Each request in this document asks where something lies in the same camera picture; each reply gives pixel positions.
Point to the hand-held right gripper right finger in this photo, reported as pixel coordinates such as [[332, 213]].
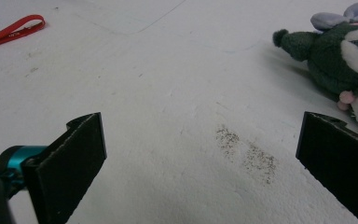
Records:
[[341, 161]]

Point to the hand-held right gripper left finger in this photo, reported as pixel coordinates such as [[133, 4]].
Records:
[[65, 174]]

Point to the green and white plush toy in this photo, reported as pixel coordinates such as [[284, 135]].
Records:
[[335, 62]]

